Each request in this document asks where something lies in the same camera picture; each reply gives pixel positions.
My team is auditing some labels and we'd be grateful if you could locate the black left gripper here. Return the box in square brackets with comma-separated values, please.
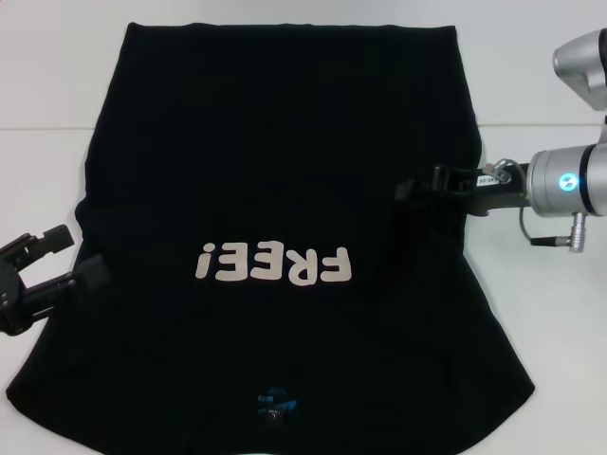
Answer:
[0, 225, 112, 338]

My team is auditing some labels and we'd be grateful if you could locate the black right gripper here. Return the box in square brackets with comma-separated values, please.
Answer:
[394, 161, 533, 218]

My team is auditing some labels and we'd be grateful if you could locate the black shirt with FREE print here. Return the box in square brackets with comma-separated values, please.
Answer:
[7, 21, 538, 455]

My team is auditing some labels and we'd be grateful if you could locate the silver cable plug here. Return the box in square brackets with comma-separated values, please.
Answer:
[480, 157, 512, 187]

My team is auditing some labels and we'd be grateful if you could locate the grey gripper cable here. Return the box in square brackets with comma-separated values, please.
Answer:
[518, 204, 579, 248]

